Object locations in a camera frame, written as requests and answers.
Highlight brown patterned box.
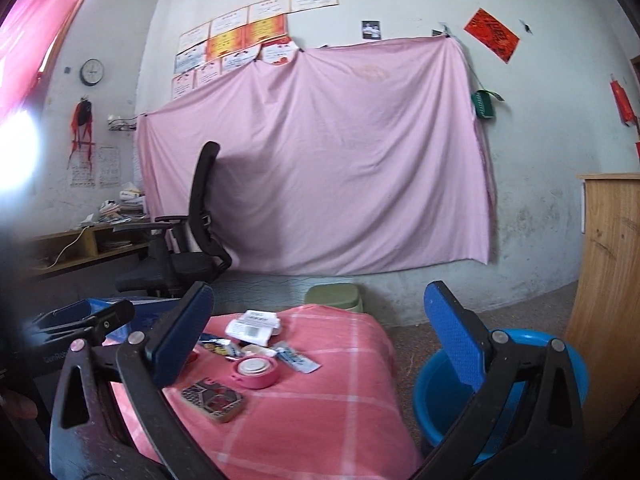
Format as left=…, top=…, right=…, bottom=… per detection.
left=180, top=378, right=245, bottom=424

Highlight blue snack wrapper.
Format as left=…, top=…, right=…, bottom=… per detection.
left=198, top=333, right=244, bottom=361

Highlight pink tape roll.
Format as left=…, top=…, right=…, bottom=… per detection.
left=230, top=356, right=280, bottom=390

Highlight white paper package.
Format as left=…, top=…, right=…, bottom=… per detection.
left=224, top=310, right=282, bottom=347

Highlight light blue foil wrapper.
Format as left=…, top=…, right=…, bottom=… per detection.
left=272, top=341, right=321, bottom=374

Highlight person's left hand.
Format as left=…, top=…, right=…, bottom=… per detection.
left=0, top=392, right=38, bottom=420

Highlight blue plastic basin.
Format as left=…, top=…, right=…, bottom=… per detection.
left=412, top=328, right=589, bottom=464

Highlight wooden desk shelf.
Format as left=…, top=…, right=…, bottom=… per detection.
left=26, top=224, right=149, bottom=278

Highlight blue cardboard box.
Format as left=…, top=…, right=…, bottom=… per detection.
left=29, top=297, right=181, bottom=346

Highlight wooden cabinet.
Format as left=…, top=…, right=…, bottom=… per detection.
left=565, top=174, right=640, bottom=442

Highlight stack of papers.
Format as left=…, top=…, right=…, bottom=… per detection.
left=80, top=182, right=148, bottom=226

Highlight black office chair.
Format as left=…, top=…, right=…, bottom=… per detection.
left=113, top=141, right=232, bottom=298

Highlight pink checked tablecloth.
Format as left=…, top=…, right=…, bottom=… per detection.
left=102, top=302, right=424, bottom=480

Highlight green plastic stool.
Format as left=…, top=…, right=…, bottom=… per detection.
left=305, top=283, right=363, bottom=313

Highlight red hanging ornament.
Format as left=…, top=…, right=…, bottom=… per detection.
left=67, top=96, right=94, bottom=168

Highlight pink hanging sheet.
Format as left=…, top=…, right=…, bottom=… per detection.
left=137, top=37, right=492, bottom=276

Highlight green hanging basket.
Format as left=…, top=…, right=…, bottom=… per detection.
left=471, top=89, right=504, bottom=120

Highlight white cable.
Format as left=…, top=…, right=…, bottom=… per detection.
left=49, top=226, right=91, bottom=269

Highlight round wall clock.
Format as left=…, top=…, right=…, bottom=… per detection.
left=79, top=58, right=105, bottom=87

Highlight wall certificates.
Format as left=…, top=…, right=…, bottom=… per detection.
left=171, top=0, right=340, bottom=100

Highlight red diamond wall paper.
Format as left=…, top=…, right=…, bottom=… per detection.
left=464, top=8, right=520, bottom=64

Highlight small wall photo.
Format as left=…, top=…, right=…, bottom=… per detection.
left=361, top=20, right=382, bottom=40

